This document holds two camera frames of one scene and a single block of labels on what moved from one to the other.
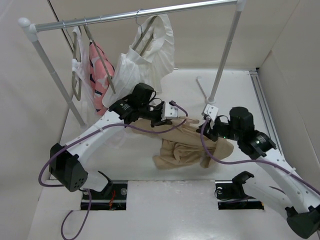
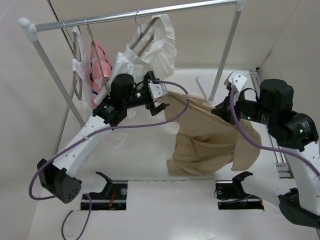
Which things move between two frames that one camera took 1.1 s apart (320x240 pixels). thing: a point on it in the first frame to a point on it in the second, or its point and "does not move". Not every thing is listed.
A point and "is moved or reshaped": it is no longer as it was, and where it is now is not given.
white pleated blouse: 150,54 does not move
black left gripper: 158,121 to 153,108
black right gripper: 210,129 to 223,109
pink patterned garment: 99,80 does not move
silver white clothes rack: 27,25 does not move
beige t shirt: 182,145 is moved or reshaped
